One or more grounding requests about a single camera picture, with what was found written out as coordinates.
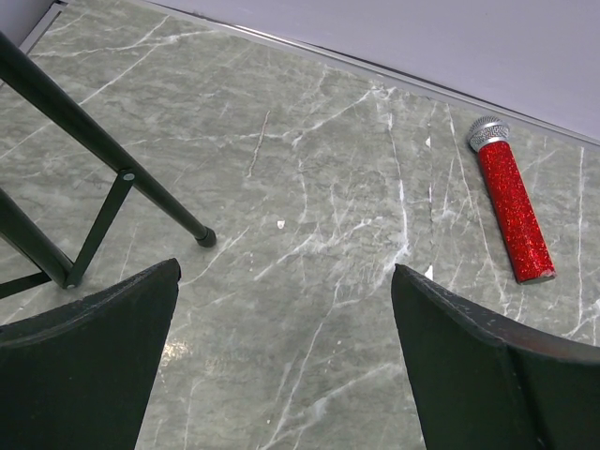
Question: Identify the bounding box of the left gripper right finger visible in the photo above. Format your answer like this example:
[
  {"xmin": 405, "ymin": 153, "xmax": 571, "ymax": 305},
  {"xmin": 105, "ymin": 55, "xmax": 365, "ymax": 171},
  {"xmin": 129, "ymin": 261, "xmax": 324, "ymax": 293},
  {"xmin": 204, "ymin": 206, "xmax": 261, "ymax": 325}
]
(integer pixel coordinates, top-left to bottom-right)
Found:
[{"xmin": 391, "ymin": 265, "xmax": 599, "ymax": 449}]

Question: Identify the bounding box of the red cylindrical tube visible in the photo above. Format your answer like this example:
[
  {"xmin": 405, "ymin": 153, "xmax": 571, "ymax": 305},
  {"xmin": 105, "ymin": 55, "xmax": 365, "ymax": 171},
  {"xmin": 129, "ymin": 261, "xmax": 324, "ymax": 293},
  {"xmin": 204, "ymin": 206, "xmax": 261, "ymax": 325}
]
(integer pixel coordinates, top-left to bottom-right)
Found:
[{"xmin": 467, "ymin": 116, "xmax": 556, "ymax": 284}]

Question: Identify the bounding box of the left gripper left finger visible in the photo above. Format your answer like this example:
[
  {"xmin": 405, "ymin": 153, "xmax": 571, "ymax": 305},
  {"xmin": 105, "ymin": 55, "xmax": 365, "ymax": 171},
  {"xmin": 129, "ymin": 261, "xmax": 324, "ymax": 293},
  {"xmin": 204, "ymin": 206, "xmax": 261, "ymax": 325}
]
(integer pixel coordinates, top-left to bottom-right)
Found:
[{"xmin": 1, "ymin": 259, "xmax": 181, "ymax": 449}]

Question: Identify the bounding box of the black tripod stand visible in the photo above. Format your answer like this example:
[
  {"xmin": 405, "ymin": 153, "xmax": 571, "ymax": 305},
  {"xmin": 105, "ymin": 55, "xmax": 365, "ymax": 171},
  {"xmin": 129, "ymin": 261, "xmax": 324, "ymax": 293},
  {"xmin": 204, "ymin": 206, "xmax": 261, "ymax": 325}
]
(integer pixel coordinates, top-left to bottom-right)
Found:
[{"xmin": 0, "ymin": 30, "xmax": 218, "ymax": 301}]

